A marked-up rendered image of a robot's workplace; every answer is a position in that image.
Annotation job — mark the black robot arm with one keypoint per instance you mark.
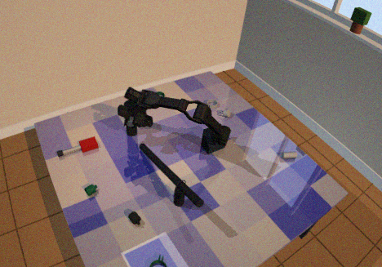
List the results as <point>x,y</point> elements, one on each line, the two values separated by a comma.
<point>202,115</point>

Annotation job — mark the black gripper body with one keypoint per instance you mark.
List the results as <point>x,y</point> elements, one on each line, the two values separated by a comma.
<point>122,111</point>

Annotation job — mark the red rectangular block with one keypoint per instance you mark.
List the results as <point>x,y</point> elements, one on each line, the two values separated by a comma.
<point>86,145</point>

